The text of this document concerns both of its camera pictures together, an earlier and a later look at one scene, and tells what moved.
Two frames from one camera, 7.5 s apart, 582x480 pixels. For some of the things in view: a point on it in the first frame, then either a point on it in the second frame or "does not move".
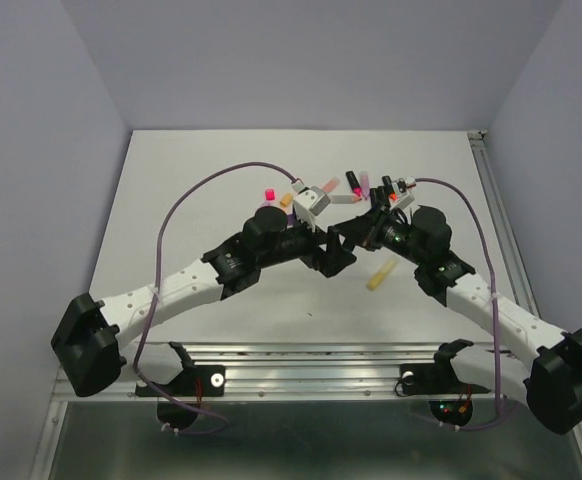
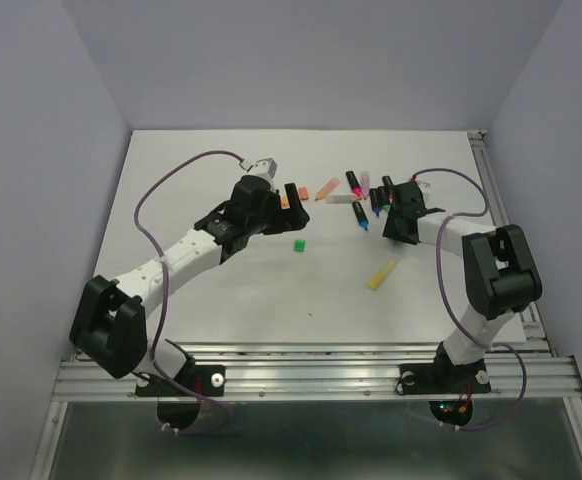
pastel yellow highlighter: (382, 273) does not move
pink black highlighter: (355, 184) does not move
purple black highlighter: (373, 192) does not move
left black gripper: (338, 257) -> (287, 220)
